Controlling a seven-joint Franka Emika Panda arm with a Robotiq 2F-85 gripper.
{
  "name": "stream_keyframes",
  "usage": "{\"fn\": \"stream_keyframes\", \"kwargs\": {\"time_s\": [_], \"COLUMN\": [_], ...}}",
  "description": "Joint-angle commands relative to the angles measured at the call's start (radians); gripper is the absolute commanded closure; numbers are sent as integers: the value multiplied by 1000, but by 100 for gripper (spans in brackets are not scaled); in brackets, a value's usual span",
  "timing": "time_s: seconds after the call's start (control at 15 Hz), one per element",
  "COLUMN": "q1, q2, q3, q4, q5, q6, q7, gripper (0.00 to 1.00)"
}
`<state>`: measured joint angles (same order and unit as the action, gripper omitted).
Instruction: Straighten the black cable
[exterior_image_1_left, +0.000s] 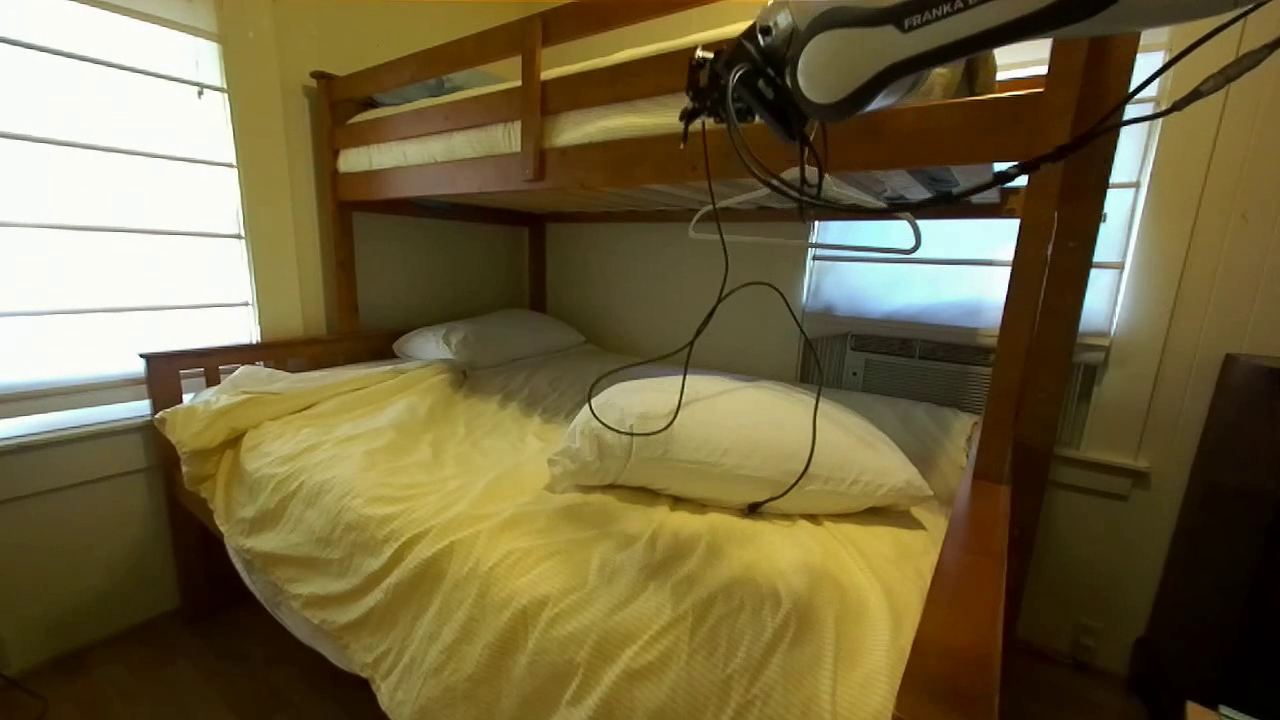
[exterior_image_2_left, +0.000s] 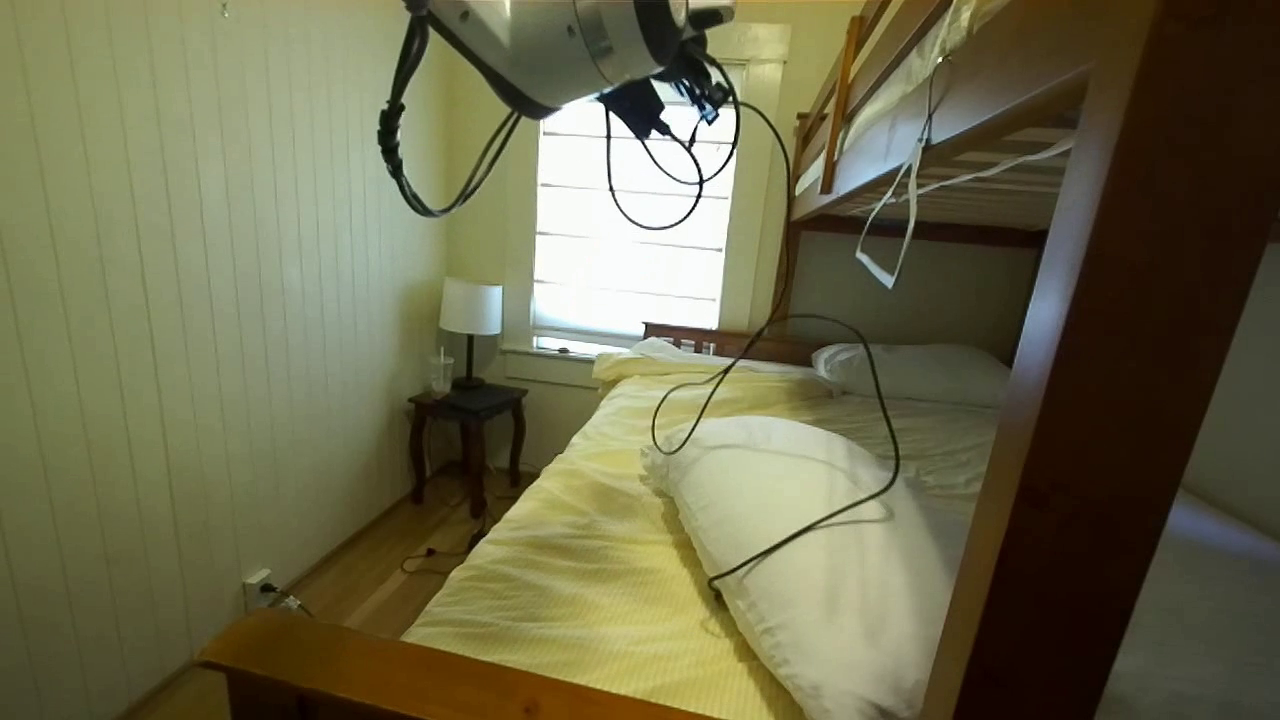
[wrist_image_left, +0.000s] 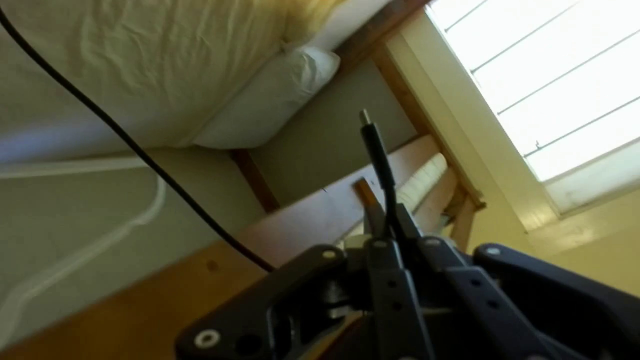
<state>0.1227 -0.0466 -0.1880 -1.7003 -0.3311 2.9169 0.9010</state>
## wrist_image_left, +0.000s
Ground black cable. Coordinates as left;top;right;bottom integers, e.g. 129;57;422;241
0;5;403;275

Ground small white pillow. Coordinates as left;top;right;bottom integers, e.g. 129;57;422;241
191;44;343;151

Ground white window blinds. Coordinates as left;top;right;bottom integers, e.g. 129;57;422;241
425;0;640;215

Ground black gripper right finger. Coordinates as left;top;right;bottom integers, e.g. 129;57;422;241
397;202;577;360

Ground wooden bunk bed frame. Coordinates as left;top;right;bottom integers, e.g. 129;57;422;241
0;0;489;360

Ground yellow blanket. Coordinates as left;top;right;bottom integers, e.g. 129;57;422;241
0;0;351;165

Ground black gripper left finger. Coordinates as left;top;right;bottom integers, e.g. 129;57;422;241
361;193;437;360

